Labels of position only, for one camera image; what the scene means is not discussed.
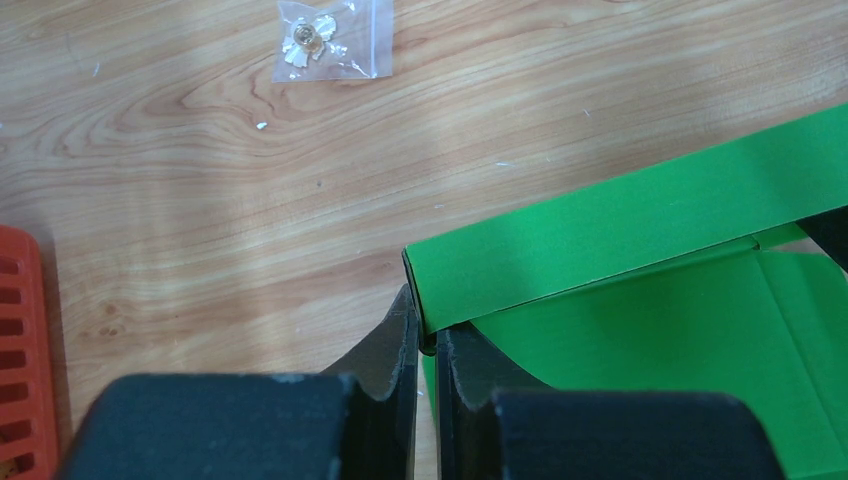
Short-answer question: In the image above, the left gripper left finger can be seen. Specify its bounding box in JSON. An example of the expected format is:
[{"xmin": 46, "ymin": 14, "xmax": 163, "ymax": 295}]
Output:
[{"xmin": 57, "ymin": 287, "xmax": 419, "ymax": 479}]

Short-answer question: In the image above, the green paper box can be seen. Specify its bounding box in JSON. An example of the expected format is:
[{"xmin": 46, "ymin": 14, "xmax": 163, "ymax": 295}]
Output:
[{"xmin": 405, "ymin": 105, "xmax": 847, "ymax": 479}]

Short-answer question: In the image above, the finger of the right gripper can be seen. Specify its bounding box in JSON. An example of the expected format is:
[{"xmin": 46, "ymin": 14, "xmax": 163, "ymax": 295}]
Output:
[{"xmin": 796, "ymin": 206, "xmax": 848, "ymax": 272}]

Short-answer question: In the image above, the small clear plastic piece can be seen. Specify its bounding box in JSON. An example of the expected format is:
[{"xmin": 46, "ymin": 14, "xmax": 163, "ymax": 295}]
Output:
[{"xmin": 271, "ymin": 0, "xmax": 395, "ymax": 83}]

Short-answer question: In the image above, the red plastic basket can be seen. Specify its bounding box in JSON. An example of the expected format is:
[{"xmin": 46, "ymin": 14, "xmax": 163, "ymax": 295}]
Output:
[{"xmin": 1, "ymin": 226, "xmax": 59, "ymax": 479}]

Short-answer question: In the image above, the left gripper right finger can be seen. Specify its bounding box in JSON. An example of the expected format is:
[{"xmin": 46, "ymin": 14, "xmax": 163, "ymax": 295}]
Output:
[{"xmin": 435, "ymin": 324, "xmax": 784, "ymax": 479}]

